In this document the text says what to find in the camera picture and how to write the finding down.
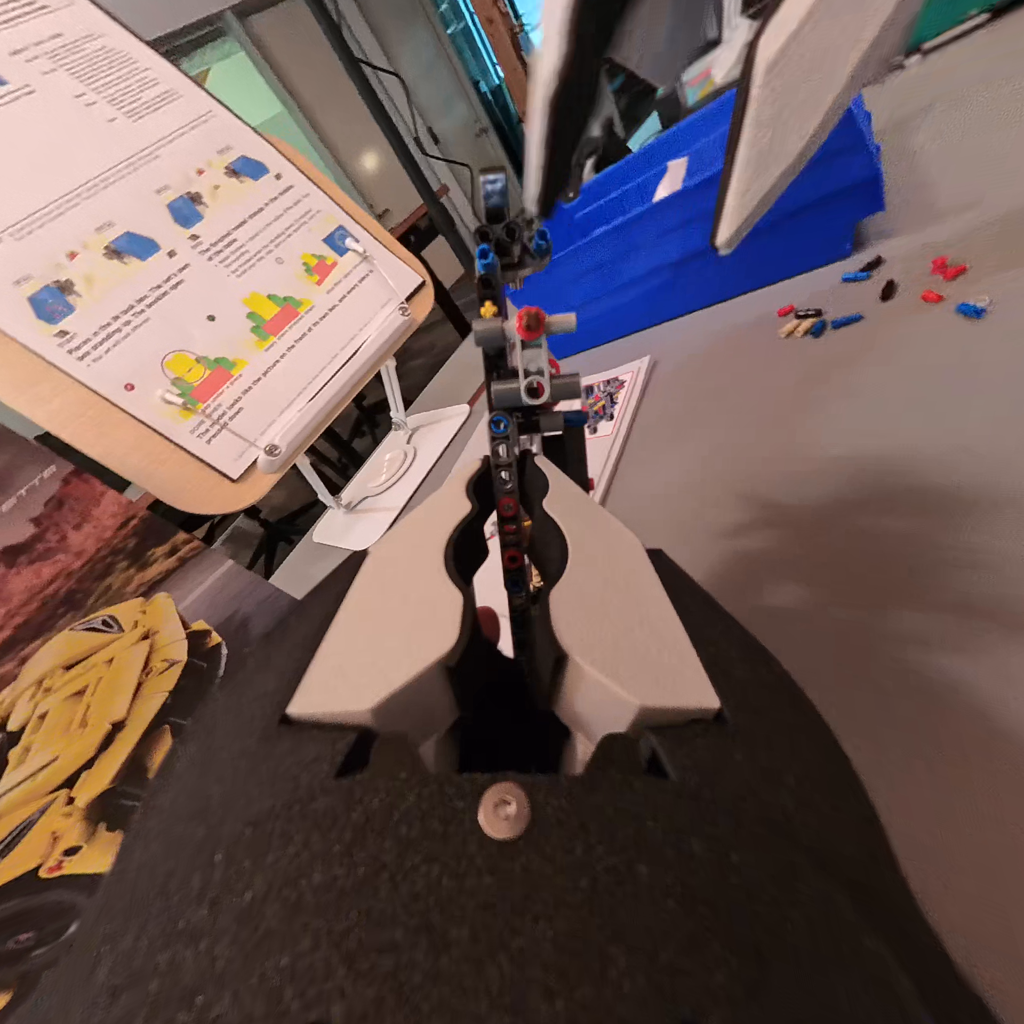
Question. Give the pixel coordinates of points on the lego set box yellow car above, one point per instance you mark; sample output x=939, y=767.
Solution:
x=96, y=720

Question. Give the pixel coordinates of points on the long lego car chassis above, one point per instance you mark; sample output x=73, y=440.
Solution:
x=504, y=464

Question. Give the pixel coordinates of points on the blue plastic bin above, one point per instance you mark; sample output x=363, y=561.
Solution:
x=640, y=264

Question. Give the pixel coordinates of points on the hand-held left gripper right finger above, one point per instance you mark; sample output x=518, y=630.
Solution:
x=632, y=632

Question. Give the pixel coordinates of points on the grey lego connector red pin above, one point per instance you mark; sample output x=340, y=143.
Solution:
x=532, y=360

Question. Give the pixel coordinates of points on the scattered small lego pins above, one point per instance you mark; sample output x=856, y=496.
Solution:
x=846, y=321

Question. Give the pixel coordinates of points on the small white leaflet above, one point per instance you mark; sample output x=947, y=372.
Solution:
x=616, y=416

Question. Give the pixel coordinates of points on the white paper slip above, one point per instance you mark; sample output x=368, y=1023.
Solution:
x=670, y=177

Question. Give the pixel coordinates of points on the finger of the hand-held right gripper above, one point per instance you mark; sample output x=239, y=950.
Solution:
x=560, y=80
x=808, y=88

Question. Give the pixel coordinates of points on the printed instruction sheet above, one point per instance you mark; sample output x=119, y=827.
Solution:
x=160, y=200

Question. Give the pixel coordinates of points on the task sheet on wooden stand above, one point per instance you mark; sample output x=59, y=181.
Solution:
x=96, y=432

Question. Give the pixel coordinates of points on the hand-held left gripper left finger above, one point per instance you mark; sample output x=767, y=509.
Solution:
x=384, y=632

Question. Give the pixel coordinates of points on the teal panel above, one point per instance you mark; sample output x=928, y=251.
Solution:
x=976, y=16

